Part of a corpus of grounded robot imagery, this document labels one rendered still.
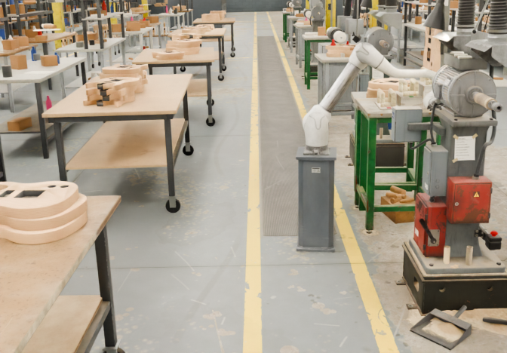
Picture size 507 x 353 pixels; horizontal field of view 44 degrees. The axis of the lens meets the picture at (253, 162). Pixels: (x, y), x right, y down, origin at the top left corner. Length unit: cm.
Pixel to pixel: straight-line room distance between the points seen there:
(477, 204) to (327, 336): 109
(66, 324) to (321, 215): 211
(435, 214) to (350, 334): 82
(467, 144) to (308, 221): 135
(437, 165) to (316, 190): 104
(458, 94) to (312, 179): 129
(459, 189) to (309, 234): 132
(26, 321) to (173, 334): 167
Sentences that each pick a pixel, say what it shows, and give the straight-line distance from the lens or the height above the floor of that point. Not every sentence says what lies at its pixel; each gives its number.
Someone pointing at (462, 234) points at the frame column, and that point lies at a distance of 382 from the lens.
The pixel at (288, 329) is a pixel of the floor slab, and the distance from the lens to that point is 361.
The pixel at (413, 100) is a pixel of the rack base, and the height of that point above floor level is 100.
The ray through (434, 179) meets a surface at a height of 76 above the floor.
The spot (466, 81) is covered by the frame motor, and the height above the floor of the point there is 133.
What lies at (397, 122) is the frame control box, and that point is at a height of 104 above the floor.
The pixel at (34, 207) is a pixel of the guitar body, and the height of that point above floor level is 103.
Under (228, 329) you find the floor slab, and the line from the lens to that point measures 363.
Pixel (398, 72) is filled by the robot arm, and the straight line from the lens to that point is 442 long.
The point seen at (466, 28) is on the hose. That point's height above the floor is 157.
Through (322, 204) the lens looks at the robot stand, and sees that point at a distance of 441.
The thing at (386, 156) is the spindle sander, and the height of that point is 12.
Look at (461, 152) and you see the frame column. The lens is 365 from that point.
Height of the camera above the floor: 187
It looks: 16 degrees down
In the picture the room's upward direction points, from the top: 1 degrees counter-clockwise
